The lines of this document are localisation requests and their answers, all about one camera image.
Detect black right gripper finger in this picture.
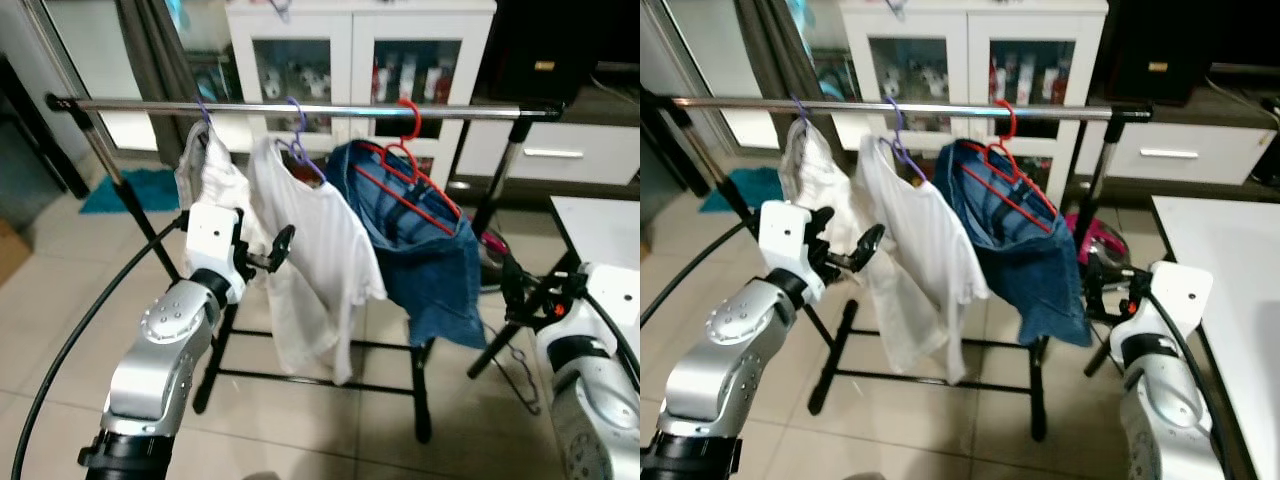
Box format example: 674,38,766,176
498,254,527,323
1084,250,1113,303

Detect red plastic hanger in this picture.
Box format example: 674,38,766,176
352,97,463,237
958,98,1059,233

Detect white t-shirt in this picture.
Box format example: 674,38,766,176
855,135,991,386
245,135,389,387

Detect pink vacuum cleaner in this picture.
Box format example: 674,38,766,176
478,228,513,293
1062,212,1131,291

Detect cream white garment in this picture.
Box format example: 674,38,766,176
175,120,271,263
780,120,871,276

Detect blue denim jeans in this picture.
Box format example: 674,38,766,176
323,140,489,349
932,138,1093,349

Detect large white table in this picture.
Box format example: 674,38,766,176
549,195,641,301
1150,195,1280,480

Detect teal floor mat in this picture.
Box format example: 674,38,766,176
698,165,786,214
80,167,183,215

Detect black and silver clothes rack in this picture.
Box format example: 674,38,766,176
640,90,1154,443
45,92,567,446

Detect low white drawer cabinet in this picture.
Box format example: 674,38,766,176
1070,85,1280,206
450,85,641,206

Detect white framed glass door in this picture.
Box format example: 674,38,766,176
640,0,776,151
18,0,161,153

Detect grey curtain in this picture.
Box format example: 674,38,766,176
735,0,836,166
113,0,219,169

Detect white glass-door cabinet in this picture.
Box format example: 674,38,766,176
225,0,498,191
838,0,1109,201

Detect brown cardboard piece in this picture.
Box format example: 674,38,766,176
0,218,33,289

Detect black box speaker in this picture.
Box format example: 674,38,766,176
478,0,606,107
1090,0,1216,106

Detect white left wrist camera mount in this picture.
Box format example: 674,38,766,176
757,200,824,299
184,202,247,293

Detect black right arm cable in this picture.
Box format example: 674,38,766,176
1150,290,1236,471
580,288,641,393

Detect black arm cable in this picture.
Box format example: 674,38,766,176
8,213,193,480
640,218,751,331
580,288,641,393
1150,290,1236,471

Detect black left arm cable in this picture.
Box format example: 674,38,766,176
640,218,751,331
8,213,193,480

